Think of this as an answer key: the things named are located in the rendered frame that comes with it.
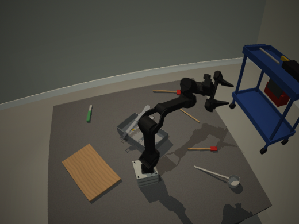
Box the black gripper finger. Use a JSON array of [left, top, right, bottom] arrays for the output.
[[218, 75, 234, 87], [212, 99, 229, 109]]

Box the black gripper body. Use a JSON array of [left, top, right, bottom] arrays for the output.
[[198, 71, 223, 112]]

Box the grey ladle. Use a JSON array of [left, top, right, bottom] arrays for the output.
[[194, 166, 240, 188]]

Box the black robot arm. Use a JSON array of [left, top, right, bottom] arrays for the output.
[[138, 74, 213, 174]]

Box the wooden board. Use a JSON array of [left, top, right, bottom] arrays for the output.
[[62, 144, 121, 202]]

